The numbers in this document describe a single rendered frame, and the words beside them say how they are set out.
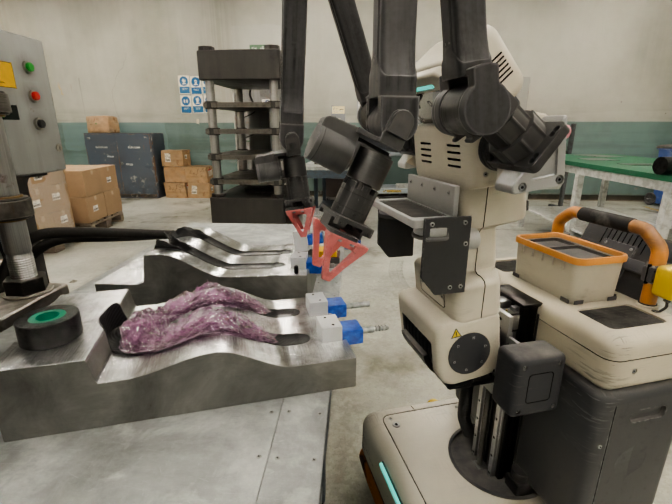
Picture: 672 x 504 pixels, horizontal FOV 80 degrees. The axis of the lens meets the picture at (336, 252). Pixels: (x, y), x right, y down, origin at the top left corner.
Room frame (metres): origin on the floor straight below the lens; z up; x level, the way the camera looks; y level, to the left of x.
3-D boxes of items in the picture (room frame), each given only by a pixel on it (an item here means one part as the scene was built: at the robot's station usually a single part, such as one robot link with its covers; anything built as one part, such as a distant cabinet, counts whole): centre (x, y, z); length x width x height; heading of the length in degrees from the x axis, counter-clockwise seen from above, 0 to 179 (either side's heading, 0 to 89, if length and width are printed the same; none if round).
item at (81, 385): (0.63, 0.24, 0.86); 0.50 x 0.26 x 0.11; 104
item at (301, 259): (0.92, 0.04, 0.89); 0.13 x 0.05 x 0.05; 88
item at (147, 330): (0.64, 0.24, 0.90); 0.26 x 0.18 x 0.08; 104
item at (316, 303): (0.76, -0.01, 0.86); 0.13 x 0.05 x 0.05; 104
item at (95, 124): (7.36, 4.06, 1.26); 0.42 x 0.33 x 0.29; 85
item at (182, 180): (7.33, 2.64, 0.42); 0.86 x 0.33 x 0.83; 85
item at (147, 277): (0.99, 0.31, 0.87); 0.50 x 0.26 x 0.14; 87
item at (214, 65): (5.55, 1.00, 1.03); 1.54 x 0.94 x 2.06; 175
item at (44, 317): (0.54, 0.42, 0.93); 0.08 x 0.08 x 0.04
